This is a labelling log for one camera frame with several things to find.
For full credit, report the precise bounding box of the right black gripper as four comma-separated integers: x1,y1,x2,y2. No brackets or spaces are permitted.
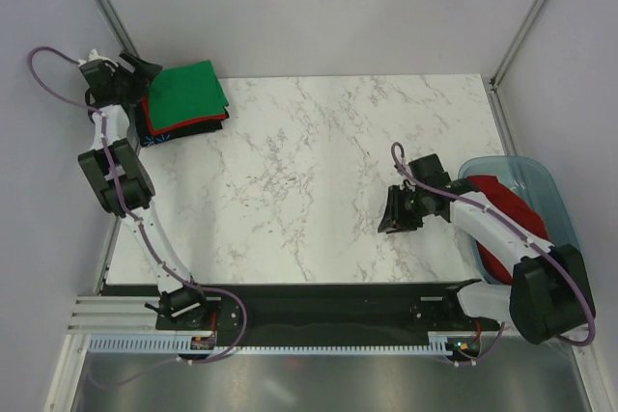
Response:
378,184,429,233

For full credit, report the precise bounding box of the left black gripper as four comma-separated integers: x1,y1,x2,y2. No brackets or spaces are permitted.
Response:
109,52,161,107

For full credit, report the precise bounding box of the green t shirt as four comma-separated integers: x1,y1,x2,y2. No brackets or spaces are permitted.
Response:
141,61,229,143

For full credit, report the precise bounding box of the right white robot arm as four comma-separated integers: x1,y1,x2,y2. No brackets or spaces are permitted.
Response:
378,143,597,346

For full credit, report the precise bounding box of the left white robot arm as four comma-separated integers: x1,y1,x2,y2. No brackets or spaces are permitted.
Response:
78,49,213,330

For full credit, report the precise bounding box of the folded red t shirt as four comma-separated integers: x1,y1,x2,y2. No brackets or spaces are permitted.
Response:
136,97,230,138

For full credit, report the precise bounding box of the folded black t shirt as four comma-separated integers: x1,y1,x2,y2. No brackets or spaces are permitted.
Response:
135,88,229,148

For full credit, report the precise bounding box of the dark red t shirt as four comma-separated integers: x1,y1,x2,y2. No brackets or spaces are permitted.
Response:
467,175,549,286

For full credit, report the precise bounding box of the blue plastic bin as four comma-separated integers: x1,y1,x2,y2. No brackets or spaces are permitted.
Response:
457,154,588,288

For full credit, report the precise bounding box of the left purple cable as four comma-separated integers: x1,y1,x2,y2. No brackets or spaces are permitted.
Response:
26,46,250,390

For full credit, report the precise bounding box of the purple cable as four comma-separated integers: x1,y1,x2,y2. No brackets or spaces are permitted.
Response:
26,46,250,390
389,142,598,368

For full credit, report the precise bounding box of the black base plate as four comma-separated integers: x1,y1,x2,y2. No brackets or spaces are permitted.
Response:
155,283,498,350

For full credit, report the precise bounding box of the white slotted cable duct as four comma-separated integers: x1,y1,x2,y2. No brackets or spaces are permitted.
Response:
88,331,452,356

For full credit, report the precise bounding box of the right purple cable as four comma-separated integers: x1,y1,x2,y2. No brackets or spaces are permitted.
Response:
389,142,598,368

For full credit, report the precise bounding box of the aluminium frame rail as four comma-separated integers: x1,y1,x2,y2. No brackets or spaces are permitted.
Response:
66,293,594,335

